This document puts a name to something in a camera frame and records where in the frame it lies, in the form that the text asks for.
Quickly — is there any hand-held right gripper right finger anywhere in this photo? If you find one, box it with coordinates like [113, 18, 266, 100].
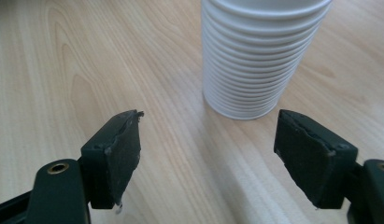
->
[273, 108, 359, 210]

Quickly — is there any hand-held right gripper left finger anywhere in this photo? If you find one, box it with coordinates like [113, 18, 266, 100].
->
[80, 109, 145, 210]

